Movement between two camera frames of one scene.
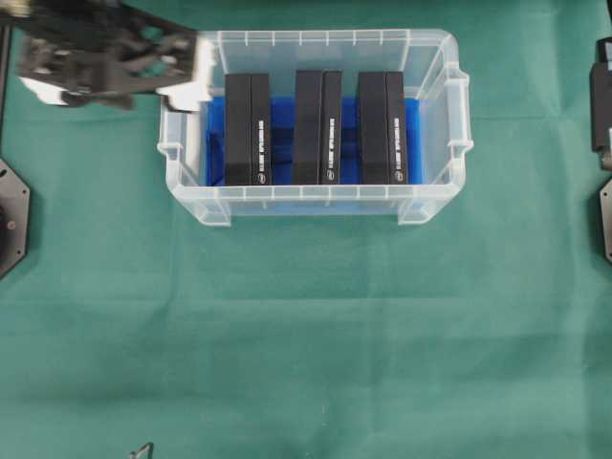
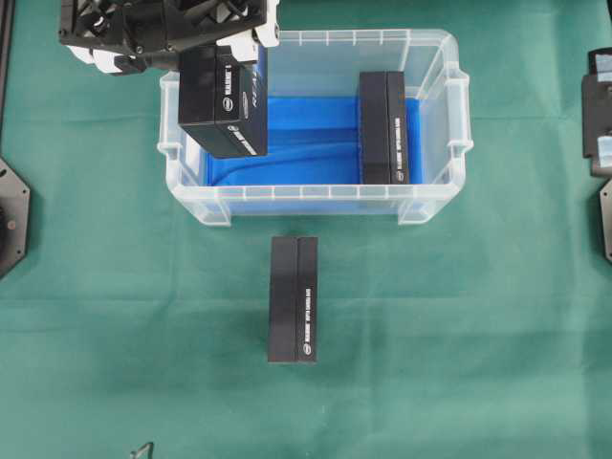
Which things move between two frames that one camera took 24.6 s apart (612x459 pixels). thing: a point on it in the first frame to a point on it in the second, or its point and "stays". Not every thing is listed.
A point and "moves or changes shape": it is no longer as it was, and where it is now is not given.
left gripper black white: (102, 52) to (122, 35)
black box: (247, 129) moves or changes shape
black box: (382, 157) stays
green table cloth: (484, 334) stays
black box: (317, 129) to (293, 317)
